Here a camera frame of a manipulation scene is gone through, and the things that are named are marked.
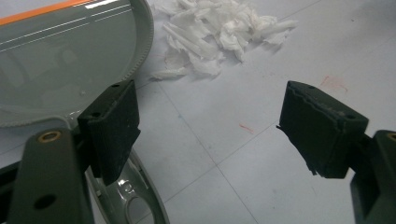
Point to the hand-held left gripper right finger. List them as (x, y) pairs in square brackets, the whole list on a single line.
[(320, 137)]

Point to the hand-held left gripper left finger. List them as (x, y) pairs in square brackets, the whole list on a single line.
[(112, 130)]

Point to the grey plastic dustpan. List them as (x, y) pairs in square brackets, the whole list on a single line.
[(62, 49)]

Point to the pile of white tissue scraps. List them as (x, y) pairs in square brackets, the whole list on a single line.
[(214, 34)]

